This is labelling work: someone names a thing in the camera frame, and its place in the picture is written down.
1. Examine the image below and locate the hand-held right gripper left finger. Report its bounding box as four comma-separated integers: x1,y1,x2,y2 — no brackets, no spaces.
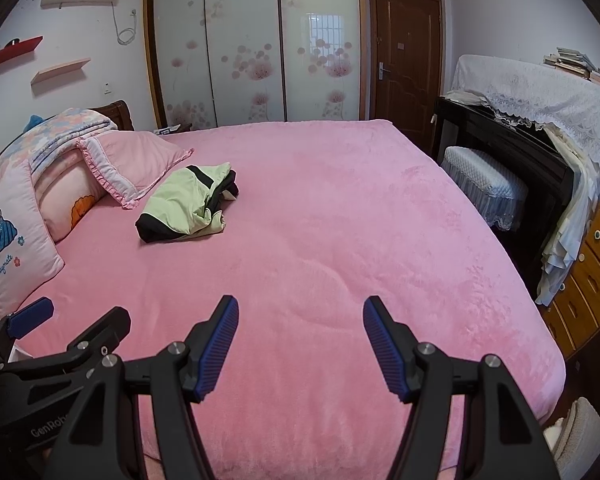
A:
42,294,241,480

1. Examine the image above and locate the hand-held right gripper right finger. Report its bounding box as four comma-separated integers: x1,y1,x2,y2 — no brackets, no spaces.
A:
362,296,563,480

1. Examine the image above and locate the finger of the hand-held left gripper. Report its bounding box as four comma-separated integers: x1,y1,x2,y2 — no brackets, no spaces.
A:
0,307,131,386
7,297,55,339

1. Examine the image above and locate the light green and black jacket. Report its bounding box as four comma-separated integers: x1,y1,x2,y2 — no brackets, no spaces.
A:
135,161,239,243

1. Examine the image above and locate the pink pillow with bag print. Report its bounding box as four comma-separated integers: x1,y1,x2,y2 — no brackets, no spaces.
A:
0,162,66,318

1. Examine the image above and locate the cream pillow with orange print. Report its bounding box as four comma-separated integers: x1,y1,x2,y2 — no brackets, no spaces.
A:
32,162,108,243

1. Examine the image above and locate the bed with pink sheet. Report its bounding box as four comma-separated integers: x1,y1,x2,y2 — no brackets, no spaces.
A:
0,119,568,480

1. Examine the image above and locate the pink frilled pillow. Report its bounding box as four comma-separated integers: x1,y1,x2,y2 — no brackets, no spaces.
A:
77,130,195,210

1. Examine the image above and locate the folded floral blanket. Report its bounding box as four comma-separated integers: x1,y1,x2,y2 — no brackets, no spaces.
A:
0,107,120,196

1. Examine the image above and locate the white covered piano stool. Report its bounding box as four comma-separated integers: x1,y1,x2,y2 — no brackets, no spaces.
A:
440,146,529,232

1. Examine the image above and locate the cream draped cloth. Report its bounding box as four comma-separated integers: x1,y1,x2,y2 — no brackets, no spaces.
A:
534,127,600,307

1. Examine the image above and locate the cream cloth bundle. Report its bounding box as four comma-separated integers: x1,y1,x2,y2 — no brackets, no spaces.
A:
542,397,600,478

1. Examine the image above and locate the wooden headboard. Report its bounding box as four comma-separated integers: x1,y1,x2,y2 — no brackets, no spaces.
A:
87,100,136,133

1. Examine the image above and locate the wooden drawer cabinet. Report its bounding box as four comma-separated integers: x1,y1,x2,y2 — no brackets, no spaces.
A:
542,200,600,361

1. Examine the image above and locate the brown wooden door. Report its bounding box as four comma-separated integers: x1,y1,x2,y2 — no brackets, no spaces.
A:
367,0,443,153

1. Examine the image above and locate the floral sliding door wardrobe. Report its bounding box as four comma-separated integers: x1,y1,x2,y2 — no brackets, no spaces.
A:
142,0,371,133

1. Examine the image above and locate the stack of books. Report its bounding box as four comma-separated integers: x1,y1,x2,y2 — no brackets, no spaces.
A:
544,47,600,93

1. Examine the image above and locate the pink wall shelf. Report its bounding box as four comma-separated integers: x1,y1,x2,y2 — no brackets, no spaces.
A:
31,57,92,86

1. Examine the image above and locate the red wall shelf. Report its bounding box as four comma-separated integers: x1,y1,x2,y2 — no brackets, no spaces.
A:
0,36,44,76

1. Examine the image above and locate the white coiled power cable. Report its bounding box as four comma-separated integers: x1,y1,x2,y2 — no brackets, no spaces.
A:
111,2,140,46

